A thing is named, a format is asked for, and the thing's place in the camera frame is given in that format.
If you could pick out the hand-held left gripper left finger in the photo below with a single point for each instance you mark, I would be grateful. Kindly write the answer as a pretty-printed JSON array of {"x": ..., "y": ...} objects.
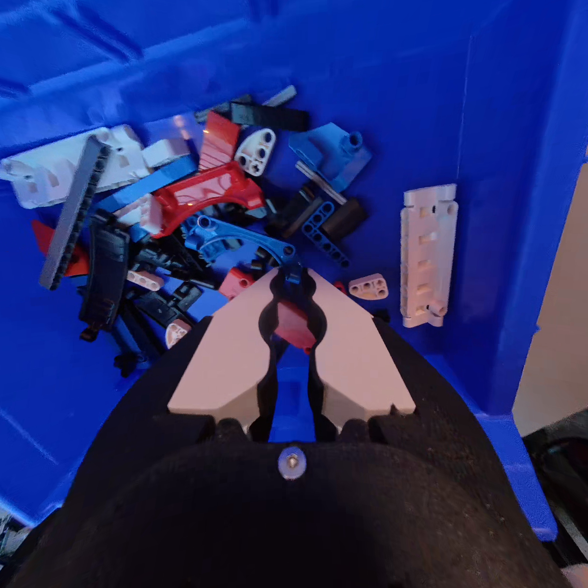
[{"x": 220, "y": 367}]

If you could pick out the long white lego panel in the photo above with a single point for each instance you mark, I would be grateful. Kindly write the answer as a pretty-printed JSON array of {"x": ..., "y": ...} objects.
[{"x": 427, "y": 257}]

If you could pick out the assorted large lego parts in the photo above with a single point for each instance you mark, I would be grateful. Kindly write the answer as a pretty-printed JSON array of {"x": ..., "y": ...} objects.
[{"x": 206, "y": 193}]

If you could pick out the blue lego wheel arch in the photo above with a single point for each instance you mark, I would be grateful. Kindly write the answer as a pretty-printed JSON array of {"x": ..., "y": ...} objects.
[{"x": 216, "y": 234}]

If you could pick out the blue bin with tag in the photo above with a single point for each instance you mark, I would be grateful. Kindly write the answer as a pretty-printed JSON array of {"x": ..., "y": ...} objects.
[{"x": 413, "y": 92}]

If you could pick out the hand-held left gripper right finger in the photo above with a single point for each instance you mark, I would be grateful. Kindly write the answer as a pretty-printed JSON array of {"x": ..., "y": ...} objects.
[{"x": 363, "y": 367}]

